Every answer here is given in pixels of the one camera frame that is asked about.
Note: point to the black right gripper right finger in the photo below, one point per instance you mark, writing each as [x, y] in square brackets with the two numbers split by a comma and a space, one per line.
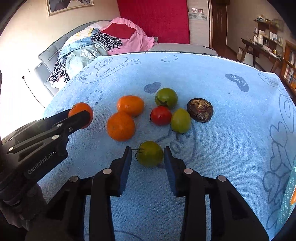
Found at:
[211, 205]

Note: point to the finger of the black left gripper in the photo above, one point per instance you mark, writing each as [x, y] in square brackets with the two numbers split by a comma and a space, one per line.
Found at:
[38, 126]
[65, 127]

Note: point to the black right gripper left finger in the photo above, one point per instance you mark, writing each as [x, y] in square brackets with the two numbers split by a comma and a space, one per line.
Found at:
[63, 219]

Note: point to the large mandarin orange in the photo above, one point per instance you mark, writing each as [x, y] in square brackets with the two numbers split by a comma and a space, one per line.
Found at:
[120, 127]

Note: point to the oval back mandarin orange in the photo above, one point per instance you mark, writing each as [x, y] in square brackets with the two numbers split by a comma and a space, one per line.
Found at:
[130, 104]

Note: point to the green tomato front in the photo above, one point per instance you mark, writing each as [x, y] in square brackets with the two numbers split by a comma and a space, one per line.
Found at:
[149, 154]

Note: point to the yellow-green oval tomato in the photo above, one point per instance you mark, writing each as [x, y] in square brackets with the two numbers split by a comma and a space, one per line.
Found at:
[180, 121]

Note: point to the leopard print cloth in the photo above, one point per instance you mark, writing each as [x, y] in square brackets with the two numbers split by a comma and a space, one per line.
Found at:
[108, 41]

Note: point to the light blue lace basket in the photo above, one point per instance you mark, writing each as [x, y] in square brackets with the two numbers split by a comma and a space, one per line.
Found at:
[288, 202]

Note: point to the grey padded headboard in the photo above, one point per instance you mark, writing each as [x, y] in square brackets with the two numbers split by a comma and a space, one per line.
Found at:
[49, 56]

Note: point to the floral green quilt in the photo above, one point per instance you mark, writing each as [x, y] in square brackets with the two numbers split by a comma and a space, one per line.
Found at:
[74, 56]

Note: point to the small red tomato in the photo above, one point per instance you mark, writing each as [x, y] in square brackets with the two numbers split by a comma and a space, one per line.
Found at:
[160, 116]

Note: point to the round green tomato back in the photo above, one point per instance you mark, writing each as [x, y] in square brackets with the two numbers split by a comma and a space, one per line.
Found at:
[166, 97]

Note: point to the pink blanket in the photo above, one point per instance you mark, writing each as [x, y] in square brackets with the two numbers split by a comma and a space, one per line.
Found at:
[138, 42]

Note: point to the red pillow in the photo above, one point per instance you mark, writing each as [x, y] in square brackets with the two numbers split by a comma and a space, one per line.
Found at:
[121, 31]

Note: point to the light blue patterned towel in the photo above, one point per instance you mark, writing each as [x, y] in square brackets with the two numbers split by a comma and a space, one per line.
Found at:
[250, 138]

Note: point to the dark brown wrinkled fruit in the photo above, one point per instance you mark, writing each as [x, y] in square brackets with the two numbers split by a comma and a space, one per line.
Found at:
[200, 110]

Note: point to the framed wedding photo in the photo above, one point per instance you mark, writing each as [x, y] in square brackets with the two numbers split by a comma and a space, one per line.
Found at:
[59, 6]

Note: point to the grey bed mattress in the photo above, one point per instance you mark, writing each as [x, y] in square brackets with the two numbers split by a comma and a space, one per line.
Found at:
[188, 48]

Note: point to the red upright mattress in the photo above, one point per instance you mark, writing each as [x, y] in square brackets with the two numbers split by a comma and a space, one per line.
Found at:
[165, 19]

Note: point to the wooden bookshelf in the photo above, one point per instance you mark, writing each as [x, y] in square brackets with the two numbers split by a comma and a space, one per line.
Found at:
[287, 73]

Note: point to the wooden desk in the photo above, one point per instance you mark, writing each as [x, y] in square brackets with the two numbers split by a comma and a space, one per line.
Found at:
[256, 50]

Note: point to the dark wooden door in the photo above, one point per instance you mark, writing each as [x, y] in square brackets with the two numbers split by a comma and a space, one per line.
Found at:
[218, 18]

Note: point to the wooden desk hutch shelf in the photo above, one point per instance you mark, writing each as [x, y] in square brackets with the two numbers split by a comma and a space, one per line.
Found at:
[270, 31]

